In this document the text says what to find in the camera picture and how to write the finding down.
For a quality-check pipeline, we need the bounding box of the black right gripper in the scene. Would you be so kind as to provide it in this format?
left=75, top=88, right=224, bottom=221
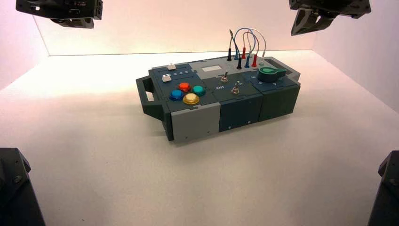
left=288, top=0, right=372, bottom=36

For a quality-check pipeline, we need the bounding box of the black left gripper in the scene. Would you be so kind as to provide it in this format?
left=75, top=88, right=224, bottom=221
left=16, top=0, right=104, bottom=29

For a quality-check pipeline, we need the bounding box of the green rotary knob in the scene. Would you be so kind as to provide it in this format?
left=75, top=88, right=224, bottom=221
left=257, top=66, right=287, bottom=83

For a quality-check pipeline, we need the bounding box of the blue round push button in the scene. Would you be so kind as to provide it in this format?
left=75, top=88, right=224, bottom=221
left=168, top=89, right=185, bottom=102

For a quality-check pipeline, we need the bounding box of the yellow round push button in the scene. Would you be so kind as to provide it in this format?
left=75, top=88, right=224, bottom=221
left=183, top=93, right=200, bottom=106

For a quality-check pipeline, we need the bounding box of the grey and blue control box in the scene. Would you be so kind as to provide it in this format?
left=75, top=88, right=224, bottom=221
left=136, top=56, right=302, bottom=143

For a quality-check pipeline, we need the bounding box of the white jumper cable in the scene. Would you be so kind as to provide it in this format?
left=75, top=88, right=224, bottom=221
left=248, top=28, right=267, bottom=63

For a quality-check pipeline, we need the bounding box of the red jumper cable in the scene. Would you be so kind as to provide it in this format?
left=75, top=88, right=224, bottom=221
left=241, top=31, right=259, bottom=68

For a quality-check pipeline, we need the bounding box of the blue jumper cable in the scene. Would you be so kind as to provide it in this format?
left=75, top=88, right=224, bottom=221
left=233, top=27, right=260, bottom=69

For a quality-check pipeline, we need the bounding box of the black jumper cable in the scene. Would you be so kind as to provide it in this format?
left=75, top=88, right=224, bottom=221
left=226, top=29, right=243, bottom=70

